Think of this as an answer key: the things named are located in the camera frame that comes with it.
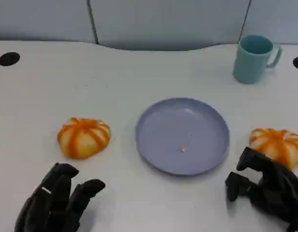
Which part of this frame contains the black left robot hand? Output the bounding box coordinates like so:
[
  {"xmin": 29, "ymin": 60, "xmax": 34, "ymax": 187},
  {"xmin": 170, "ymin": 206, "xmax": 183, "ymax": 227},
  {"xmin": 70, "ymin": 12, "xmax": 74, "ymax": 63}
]
[{"xmin": 15, "ymin": 162, "xmax": 106, "ymax": 232}]

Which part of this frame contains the pale green mug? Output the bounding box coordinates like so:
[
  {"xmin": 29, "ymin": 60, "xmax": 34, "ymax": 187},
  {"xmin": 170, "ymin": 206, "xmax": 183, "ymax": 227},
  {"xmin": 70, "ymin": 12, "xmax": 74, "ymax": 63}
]
[{"xmin": 233, "ymin": 35, "xmax": 283, "ymax": 85}]

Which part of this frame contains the lilac plate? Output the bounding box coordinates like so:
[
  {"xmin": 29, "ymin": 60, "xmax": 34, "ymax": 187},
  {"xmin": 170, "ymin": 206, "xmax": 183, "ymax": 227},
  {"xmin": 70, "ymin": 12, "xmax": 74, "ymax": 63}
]
[{"xmin": 135, "ymin": 97, "xmax": 231, "ymax": 176}]

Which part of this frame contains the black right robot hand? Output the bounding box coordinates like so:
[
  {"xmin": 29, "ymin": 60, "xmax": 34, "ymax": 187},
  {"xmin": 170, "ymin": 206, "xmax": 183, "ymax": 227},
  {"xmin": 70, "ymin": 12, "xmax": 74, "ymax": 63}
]
[{"xmin": 224, "ymin": 146, "xmax": 298, "ymax": 232}]

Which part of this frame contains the grey partition panel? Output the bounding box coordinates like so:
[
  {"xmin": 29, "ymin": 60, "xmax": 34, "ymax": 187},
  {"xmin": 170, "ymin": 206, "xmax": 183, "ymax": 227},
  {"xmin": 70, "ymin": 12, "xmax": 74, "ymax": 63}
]
[
  {"xmin": 238, "ymin": 0, "xmax": 298, "ymax": 45},
  {"xmin": 0, "ymin": 0, "xmax": 96, "ymax": 44},
  {"xmin": 88, "ymin": 0, "xmax": 251, "ymax": 52}
]

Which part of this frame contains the orange and white bread roll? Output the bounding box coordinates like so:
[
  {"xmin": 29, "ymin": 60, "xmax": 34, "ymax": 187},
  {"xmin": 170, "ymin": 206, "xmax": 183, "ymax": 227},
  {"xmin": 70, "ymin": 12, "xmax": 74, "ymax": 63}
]
[
  {"xmin": 57, "ymin": 117, "xmax": 112, "ymax": 160},
  {"xmin": 249, "ymin": 128, "xmax": 298, "ymax": 170}
]

